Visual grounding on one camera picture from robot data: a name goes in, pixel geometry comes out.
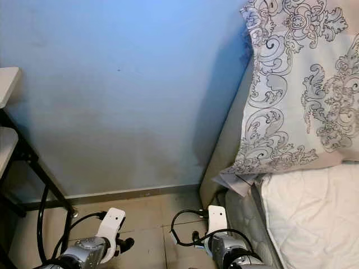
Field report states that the beige folded cloth flap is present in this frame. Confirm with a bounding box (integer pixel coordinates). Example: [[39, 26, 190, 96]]
[[211, 170, 257, 197]]

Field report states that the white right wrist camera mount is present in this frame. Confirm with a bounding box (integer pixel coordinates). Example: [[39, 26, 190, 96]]
[[207, 205, 229, 237]]

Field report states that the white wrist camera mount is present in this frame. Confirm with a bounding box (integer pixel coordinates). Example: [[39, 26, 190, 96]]
[[98, 207, 127, 263], [207, 205, 229, 237]]

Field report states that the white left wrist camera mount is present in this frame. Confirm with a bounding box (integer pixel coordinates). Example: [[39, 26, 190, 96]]
[[98, 207, 127, 263]]

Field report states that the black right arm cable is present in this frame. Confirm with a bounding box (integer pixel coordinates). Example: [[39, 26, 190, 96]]
[[169, 208, 259, 251]]

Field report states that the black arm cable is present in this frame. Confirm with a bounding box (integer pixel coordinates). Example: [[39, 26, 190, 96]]
[[169, 208, 259, 251], [52, 210, 109, 265]]

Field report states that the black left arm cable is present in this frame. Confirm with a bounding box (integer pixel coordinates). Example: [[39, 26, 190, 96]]
[[52, 210, 109, 265]]

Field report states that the thick black hanging cable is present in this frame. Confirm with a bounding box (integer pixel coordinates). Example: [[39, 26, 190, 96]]
[[36, 184, 57, 268]]

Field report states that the light desk with black frame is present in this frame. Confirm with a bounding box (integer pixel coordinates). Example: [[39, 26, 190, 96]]
[[0, 66, 80, 269]]

